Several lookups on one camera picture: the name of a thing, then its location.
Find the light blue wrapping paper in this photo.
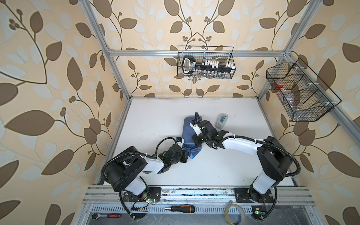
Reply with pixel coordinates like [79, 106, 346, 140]
[182, 116, 202, 159]

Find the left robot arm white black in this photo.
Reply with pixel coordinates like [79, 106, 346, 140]
[101, 137, 188, 196]

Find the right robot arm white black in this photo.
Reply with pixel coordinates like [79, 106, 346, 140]
[189, 119, 301, 198]

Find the grey tape dispenser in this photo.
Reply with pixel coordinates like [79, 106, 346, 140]
[215, 113, 228, 130]

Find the black orange screwdriver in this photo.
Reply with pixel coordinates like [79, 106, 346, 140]
[165, 205, 196, 213]

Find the clear tape roll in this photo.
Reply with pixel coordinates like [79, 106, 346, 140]
[224, 204, 246, 225]

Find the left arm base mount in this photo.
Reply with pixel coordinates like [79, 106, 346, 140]
[123, 187, 162, 203]

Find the black socket set rail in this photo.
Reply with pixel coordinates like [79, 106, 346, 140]
[180, 56, 236, 75]

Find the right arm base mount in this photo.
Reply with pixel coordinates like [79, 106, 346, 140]
[233, 187, 274, 203]

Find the back wire basket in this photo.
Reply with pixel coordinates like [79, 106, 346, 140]
[177, 45, 236, 79]

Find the wire basket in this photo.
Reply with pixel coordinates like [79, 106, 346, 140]
[177, 45, 236, 79]
[266, 58, 341, 122]

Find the red handled ratchet wrench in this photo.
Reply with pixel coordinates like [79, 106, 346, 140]
[91, 213, 121, 220]

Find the right wire basket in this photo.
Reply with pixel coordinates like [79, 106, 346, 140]
[266, 58, 341, 122]

